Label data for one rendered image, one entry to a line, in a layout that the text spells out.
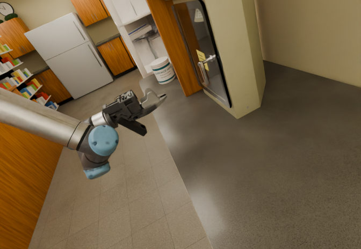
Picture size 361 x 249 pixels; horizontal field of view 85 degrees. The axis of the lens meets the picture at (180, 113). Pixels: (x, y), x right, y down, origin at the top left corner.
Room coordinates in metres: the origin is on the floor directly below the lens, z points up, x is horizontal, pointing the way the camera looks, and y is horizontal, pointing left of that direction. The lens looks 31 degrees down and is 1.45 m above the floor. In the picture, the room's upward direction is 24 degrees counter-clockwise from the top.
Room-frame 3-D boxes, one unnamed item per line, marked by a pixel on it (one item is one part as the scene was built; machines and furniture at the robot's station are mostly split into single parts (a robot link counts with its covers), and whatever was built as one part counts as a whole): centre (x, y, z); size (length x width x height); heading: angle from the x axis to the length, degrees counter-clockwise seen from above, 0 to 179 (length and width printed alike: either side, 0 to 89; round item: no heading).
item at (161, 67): (1.34, -0.01, 1.02); 0.13 x 0.13 x 0.15
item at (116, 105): (0.63, 0.17, 1.17); 0.12 x 0.08 x 0.09; 96
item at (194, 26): (0.77, -0.17, 1.19); 0.30 x 0.01 x 0.40; 6
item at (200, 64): (0.66, -0.15, 1.17); 0.05 x 0.03 x 0.10; 96
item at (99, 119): (0.62, 0.25, 1.17); 0.08 x 0.05 x 0.08; 6
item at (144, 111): (0.61, 0.11, 1.15); 0.09 x 0.05 x 0.02; 93
